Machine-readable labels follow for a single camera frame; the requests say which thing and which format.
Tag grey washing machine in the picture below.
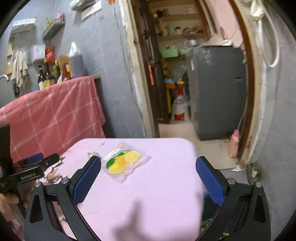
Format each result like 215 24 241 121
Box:
186 46 247 141

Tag green plastic package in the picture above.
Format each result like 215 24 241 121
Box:
200 218 212 233

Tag pink bottle on floor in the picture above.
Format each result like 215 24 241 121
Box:
229 130 240 159

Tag chrome faucet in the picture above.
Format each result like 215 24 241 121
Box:
0 74 10 82

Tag pink floral tablecloth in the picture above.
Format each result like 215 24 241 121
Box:
41 138 205 241

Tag green box on shelf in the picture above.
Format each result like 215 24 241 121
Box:
161 48 179 58

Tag white wall rack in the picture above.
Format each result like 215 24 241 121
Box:
11 18 36 34

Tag hanging beige towel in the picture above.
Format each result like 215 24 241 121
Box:
11 49 29 90

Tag wooden cutting board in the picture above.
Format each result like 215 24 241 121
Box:
6 42 13 75

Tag clear bag yellow green pieces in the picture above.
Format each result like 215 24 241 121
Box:
101 142 152 183

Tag wooden shelf unit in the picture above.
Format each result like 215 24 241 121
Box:
147 1 211 51

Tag red checkered cloth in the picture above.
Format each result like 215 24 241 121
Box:
1 76 105 162

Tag large dark liquid jug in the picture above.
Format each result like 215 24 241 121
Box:
69 42 86 79

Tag grey wall shelf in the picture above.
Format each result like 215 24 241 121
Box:
42 17 66 40

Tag white hose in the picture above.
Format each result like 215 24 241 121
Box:
249 0 280 69

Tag blue lined trash bin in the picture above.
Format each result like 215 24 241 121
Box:
200 192 223 241

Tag dark sauce bottle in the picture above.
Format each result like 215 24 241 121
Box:
43 58 56 88

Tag person's hand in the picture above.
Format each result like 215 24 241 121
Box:
0 181 35 222

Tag white wall dispenser box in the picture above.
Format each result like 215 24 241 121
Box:
31 44 46 64

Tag white red sack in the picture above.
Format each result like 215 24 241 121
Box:
172 81 190 121

